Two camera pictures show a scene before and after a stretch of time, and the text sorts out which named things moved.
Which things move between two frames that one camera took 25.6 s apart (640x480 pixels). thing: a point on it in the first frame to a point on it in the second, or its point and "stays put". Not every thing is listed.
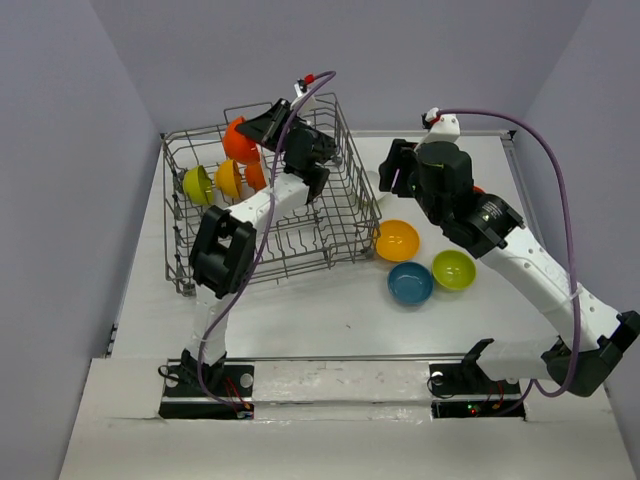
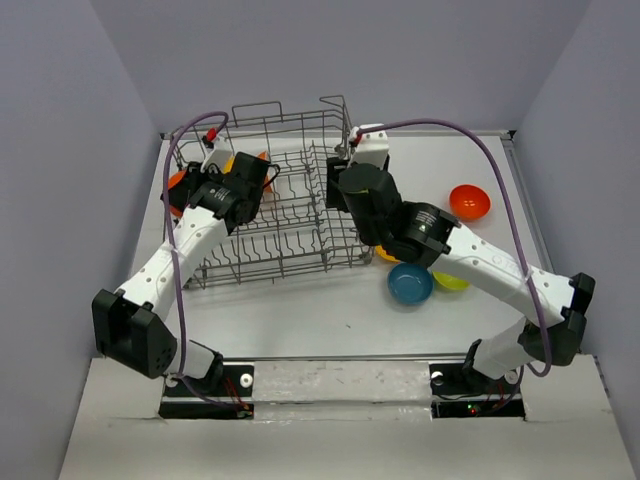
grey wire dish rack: (287, 170) stays put
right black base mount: (464, 390) stays put
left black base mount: (184, 398) stays put
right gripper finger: (391, 171) to (334, 197)
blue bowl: (410, 282) stays put
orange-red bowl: (239, 147) to (172, 180)
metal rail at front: (343, 356) stays put
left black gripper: (265, 127) to (181, 193)
